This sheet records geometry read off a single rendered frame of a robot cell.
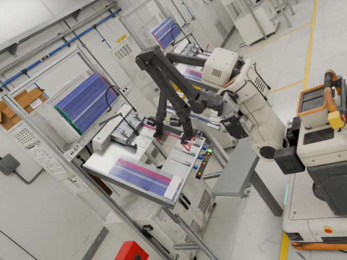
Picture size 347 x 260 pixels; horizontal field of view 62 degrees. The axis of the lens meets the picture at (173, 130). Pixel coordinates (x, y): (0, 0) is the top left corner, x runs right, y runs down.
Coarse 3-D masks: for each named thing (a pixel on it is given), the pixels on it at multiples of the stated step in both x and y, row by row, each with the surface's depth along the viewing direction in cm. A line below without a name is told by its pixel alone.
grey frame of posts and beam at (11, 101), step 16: (80, 48) 235; (16, 112) 187; (112, 112) 237; (32, 128) 191; (96, 128) 221; (48, 144) 196; (160, 144) 272; (208, 144) 245; (64, 160) 202; (80, 176) 207; (96, 192) 213; (112, 208) 220; (128, 224) 226; (144, 240) 233; (208, 256) 208
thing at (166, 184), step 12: (120, 156) 215; (120, 168) 207; (132, 168) 208; (144, 168) 209; (156, 168) 211; (132, 180) 201; (144, 180) 202; (156, 180) 203; (168, 180) 204; (180, 180) 205; (156, 192) 196; (168, 192) 197
